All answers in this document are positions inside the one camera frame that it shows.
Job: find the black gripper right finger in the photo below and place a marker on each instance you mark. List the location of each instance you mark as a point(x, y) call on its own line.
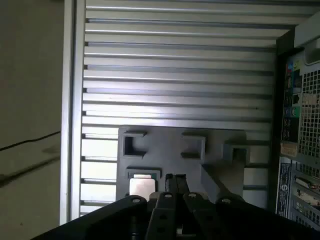
point(200, 217)

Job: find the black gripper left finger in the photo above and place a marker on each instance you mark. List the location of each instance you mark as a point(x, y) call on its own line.
point(160, 215)

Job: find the silver CPU with green edge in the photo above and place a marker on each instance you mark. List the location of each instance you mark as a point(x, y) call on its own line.
point(142, 186)

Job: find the grey plastic parts rack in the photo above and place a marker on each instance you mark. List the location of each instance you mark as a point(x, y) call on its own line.
point(165, 150)

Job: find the open grey PC case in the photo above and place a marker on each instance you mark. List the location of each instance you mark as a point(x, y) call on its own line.
point(310, 125)

